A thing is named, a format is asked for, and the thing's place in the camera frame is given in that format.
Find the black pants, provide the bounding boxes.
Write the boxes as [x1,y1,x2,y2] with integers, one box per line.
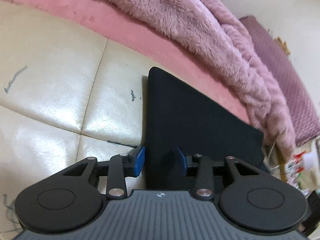
[144,67,267,190]

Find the cream leather mattress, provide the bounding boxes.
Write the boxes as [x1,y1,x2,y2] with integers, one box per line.
[1,2,156,239]

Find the cluttered bedside items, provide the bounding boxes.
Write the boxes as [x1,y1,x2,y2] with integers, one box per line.
[277,138,319,197]

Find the purple quilted headboard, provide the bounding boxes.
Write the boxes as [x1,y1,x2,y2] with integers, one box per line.
[240,16,319,146]

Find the fluffy pink blanket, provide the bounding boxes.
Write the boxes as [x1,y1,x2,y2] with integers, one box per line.
[60,0,297,160]

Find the pink bed sheet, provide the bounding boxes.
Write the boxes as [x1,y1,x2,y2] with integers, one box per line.
[5,0,249,123]

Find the white charging cable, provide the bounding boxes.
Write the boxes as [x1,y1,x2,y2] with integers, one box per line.
[262,139,278,170]

